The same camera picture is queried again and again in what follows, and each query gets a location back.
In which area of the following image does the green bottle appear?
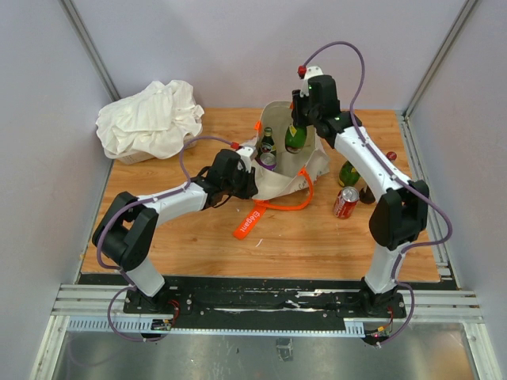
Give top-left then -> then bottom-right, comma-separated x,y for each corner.
338,161 -> 360,188
284,124 -> 307,154
258,127 -> 276,157

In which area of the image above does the purple soda can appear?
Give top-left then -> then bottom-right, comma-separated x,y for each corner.
257,153 -> 276,171

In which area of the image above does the beige canvas tote bag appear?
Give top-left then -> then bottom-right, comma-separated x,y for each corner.
233,101 -> 330,240

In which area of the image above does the green bottle front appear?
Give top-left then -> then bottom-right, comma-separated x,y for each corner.
338,161 -> 360,188

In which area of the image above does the red cola can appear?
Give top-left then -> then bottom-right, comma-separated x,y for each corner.
333,186 -> 360,219

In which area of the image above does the dark cola glass bottle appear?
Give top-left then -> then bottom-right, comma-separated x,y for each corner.
359,151 -> 397,204

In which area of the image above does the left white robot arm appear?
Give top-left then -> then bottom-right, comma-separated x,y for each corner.
92,146 -> 258,314

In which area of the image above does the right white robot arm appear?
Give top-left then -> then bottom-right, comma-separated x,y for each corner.
292,66 -> 429,317

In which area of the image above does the crumpled white cloth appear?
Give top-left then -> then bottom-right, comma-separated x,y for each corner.
96,80 -> 204,160

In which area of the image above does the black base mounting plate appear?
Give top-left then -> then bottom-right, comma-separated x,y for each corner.
123,276 -> 410,332

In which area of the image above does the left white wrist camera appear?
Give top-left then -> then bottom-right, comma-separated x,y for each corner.
236,146 -> 257,173

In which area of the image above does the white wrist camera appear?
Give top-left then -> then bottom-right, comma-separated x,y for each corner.
297,66 -> 324,97
236,146 -> 257,173

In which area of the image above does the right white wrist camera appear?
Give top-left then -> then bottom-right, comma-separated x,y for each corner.
297,66 -> 324,97

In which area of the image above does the aluminium rail frame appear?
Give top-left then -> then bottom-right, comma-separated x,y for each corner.
51,285 -> 483,339

